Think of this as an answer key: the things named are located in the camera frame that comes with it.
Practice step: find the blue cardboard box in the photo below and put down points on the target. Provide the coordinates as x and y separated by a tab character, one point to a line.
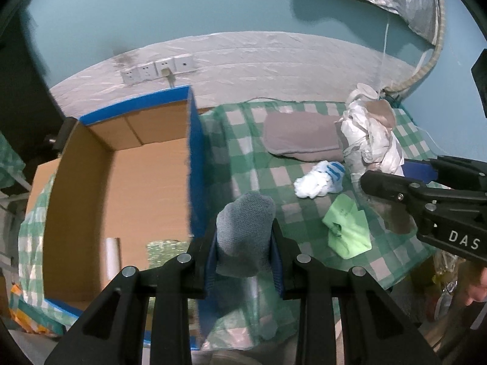
132	170

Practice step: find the grey towel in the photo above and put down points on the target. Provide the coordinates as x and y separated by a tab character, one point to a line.
302	135

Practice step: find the green sparkly scrub cloth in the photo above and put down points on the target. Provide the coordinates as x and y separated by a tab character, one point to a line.
159	252

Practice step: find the wall socket row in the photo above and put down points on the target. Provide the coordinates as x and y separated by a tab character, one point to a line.
162	68

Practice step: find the person's hand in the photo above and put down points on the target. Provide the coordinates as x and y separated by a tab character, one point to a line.
476	286

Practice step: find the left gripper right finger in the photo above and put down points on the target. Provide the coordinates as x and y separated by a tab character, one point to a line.
300	277

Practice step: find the light green cloth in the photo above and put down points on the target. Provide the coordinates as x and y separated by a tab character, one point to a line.
348	230

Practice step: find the green checkered side cloth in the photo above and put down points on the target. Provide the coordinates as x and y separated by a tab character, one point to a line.
11	165

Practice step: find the pale blue foam cylinder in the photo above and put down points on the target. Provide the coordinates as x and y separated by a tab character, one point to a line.
110	259

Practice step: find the grey sock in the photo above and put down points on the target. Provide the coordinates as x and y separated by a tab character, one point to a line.
243	236

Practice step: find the white blue striped sock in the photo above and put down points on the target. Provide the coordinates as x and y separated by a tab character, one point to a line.
324	178

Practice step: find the white cloth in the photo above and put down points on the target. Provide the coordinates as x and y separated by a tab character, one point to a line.
365	134

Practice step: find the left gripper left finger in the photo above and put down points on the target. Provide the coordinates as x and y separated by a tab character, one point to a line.
184	277

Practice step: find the green checkered tablecloth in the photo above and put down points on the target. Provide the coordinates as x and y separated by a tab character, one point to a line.
236	162

